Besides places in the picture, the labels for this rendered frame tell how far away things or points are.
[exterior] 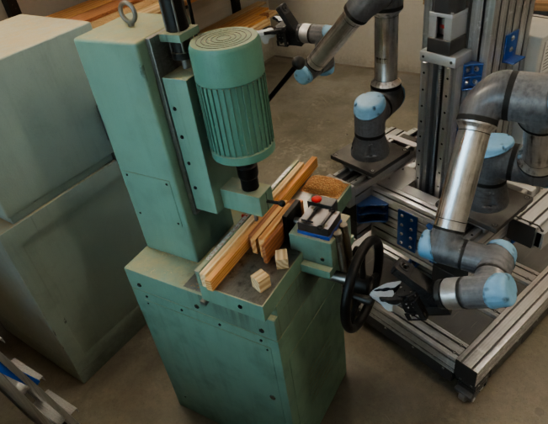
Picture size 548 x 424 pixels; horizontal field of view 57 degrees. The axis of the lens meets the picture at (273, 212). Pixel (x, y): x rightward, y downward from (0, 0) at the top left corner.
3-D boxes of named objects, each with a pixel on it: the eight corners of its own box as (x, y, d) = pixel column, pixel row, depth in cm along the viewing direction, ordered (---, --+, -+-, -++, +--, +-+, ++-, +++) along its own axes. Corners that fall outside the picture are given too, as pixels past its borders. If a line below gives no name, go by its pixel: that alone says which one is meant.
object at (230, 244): (208, 288, 140) (204, 275, 137) (202, 286, 141) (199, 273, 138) (305, 174, 180) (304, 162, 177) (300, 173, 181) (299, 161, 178)
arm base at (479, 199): (476, 181, 178) (480, 157, 172) (518, 198, 168) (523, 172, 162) (450, 201, 171) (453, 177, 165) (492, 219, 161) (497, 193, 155)
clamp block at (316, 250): (332, 268, 145) (330, 245, 139) (290, 257, 151) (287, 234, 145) (352, 237, 154) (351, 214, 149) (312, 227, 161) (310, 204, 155)
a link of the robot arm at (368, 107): (348, 134, 195) (347, 102, 187) (364, 119, 203) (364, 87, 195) (376, 140, 189) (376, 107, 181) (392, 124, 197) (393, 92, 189)
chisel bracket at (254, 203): (263, 221, 147) (259, 198, 142) (223, 211, 154) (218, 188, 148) (275, 207, 152) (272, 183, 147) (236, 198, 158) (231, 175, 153)
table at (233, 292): (296, 334, 131) (294, 319, 128) (202, 300, 145) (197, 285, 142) (378, 203, 171) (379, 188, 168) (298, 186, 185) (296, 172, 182)
